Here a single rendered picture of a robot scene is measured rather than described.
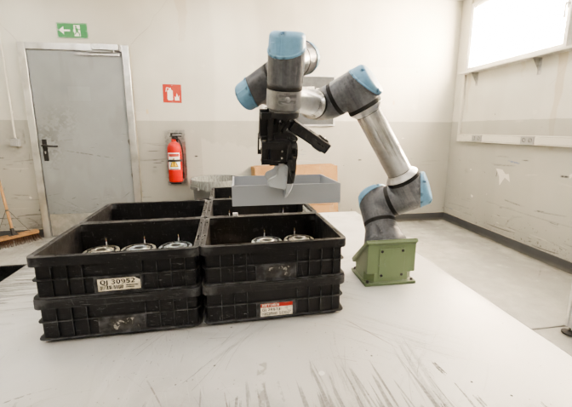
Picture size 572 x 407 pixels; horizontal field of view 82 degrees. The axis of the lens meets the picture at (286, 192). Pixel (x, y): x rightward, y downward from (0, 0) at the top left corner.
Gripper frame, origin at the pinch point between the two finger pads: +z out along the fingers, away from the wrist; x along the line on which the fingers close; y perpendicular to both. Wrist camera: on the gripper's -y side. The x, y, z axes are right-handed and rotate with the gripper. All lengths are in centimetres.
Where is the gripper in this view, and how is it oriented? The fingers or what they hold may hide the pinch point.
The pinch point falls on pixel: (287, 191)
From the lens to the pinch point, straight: 81.5
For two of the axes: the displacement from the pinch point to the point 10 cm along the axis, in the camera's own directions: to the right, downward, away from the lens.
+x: 2.1, 4.6, -8.7
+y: -9.8, 0.5, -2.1
